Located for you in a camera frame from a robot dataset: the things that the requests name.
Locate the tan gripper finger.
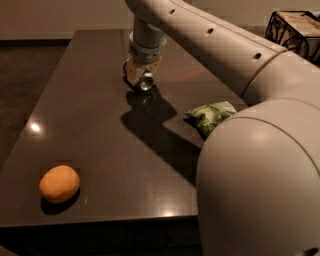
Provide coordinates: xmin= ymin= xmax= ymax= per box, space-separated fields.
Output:
xmin=148 ymin=57 xmax=162 ymax=75
xmin=125 ymin=58 xmax=146 ymax=85

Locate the blue pepsi can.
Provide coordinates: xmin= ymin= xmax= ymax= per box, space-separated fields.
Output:
xmin=125 ymin=68 xmax=154 ymax=91

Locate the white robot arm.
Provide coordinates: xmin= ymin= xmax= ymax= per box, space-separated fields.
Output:
xmin=125 ymin=0 xmax=320 ymax=256

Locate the green chip bag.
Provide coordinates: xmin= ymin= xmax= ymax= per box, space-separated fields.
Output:
xmin=185 ymin=101 xmax=237 ymax=137

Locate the orange fruit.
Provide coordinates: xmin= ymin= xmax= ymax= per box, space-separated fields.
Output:
xmin=39 ymin=165 xmax=80 ymax=204

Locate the black wire basket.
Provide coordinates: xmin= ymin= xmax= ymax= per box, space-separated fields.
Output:
xmin=265 ymin=11 xmax=320 ymax=63

